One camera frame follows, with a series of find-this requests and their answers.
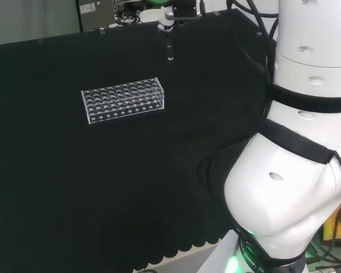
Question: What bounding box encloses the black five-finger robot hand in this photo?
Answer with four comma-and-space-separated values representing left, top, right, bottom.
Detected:
147, 0, 205, 36

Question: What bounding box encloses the clear glass test tube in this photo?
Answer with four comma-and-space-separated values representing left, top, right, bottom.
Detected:
165, 33, 175, 63

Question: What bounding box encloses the clear plastic test tube rack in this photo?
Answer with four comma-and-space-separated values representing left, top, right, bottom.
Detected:
81, 76, 166, 126

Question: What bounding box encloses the white round object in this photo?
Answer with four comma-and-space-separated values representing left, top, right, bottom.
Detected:
138, 10, 166, 23

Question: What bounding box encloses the grey equipment box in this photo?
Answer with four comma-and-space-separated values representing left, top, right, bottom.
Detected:
75, 0, 116, 34

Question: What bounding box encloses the black bench cloth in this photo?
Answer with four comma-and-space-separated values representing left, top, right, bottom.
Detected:
0, 7, 279, 273

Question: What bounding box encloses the yellow stop button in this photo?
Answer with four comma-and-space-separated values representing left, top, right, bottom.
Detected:
323, 203, 341, 243

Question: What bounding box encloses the black cable bundle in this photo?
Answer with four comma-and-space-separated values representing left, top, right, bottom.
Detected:
196, 0, 281, 205

